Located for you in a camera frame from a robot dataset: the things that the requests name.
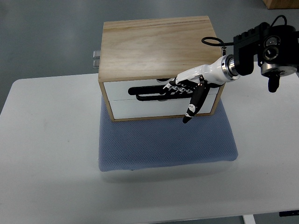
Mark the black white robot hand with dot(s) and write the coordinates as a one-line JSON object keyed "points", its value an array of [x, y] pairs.
{"points": [[198, 81]]}

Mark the white drawer black handle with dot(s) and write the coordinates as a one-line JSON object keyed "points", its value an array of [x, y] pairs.
{"points": [[143, 90]]}

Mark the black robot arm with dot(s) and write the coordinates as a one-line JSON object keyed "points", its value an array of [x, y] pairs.
{"points": [[276, 48]]}

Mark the wooden drawer cabinet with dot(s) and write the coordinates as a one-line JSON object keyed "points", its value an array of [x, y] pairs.
{"points": [[153, 49]]}

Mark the white lower drawer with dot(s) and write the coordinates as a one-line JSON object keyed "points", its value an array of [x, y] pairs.
{"points": [[133, 108]]}

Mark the blue textured mat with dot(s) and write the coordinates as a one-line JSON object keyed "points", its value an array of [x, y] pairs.
{"points": [[140, 144]]}

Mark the metal table clamp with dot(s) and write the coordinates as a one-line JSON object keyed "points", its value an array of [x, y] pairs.
{"points": [[96, 59]]}

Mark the white table leg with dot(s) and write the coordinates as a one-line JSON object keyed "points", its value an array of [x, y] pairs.
{"points": [[249, 219]]}

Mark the black table control panel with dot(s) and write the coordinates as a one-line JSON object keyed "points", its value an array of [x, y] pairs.
{"points": [[289, 213]]}

